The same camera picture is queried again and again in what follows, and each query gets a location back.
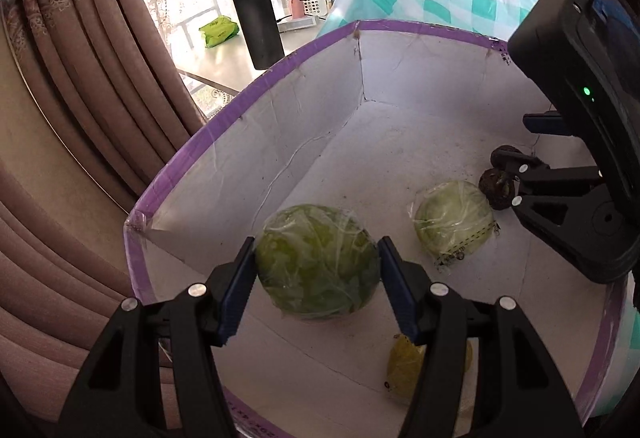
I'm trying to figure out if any brown pleated curtain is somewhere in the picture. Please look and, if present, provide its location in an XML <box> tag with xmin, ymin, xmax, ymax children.
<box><xmin>0</xmin><ymin>0</ymin><xmax>211</xmax><ymax>419</ymax></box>

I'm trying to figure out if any purple cardboard box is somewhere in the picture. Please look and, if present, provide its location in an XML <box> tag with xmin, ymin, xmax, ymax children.
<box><xmin>122</xmin><ymin>18</ymin><xmax>631</xmax><ymax>438</ymax></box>

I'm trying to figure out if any pale cabbage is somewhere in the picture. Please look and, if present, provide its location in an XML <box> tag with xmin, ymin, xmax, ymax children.
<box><xmin>412</xmin><ymin>180</ymin><xmax>501</xmax><ymax>269</ymax></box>

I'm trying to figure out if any white perforated box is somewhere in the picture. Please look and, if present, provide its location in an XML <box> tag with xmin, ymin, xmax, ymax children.
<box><xmin>302</xmin><ymin>0</ymin><xmax>335</xmax><ymax>17</ymax></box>

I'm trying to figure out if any green cabbage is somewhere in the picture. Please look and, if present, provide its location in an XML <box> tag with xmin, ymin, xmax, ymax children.
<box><xmin>254</xmin><ymin>204</ymin><xmax>382</xmax><ymax>321</ymax></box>

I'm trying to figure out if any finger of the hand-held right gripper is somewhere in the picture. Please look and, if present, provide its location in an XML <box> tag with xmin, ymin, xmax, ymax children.
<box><xmin>492</xmin><ymin>147</ymin><xmax>608</xmax><ymax>264</ymax></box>
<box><xmin>522</xmin><ymin>110</ymin><xmax>571</xmax><ymax>136</ymax></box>

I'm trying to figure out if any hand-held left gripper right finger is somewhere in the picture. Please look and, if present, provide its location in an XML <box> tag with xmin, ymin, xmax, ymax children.
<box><xmin>377</xmin><ymin>235</ymin><xmax>586</xmax><ymax>438</ymax></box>

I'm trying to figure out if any black thermos bottle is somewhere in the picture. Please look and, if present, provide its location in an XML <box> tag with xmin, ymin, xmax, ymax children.
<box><xmin>227</xmin><ymin>0</ymin><xmax>286</xmax><ymax>70</ymax></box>

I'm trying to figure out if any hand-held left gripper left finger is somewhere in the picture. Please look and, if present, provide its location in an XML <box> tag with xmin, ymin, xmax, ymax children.
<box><xmin>55</xmin><ymin>235</ymin><xmax>256</xmax><ymax>438</ymax></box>

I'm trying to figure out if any dark wrinkled passion fruit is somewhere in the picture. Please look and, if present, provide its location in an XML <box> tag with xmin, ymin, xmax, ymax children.
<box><xmin>479</xmin><ymin>145</ymin><xmax>523</xmax><ymax>211</ymax></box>

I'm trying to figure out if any white flat tray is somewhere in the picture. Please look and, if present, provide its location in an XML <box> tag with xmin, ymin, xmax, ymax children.
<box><xmin>276</xmin><ymin>14</ymin><xmax>318</xmax><ymax>33</ymax></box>

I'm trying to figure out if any green tissue packet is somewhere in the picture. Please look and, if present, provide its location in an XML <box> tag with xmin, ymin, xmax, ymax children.
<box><xmin>199</xmin><ymin>15</ymin><xmax>242</xmax><ymax>50</ymax></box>

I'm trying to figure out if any yellow pear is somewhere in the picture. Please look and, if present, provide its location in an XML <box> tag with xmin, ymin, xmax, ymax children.
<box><xmin>387</xmin><ymin>334</ymin><xmax>473</xmax><ymax>401</ymax></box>

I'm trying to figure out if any glass side table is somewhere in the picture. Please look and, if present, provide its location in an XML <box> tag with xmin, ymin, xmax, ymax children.
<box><xmin>175</xmin><ymin>13</ymin><xmax>331</xmax><ymax>104</ymax></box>

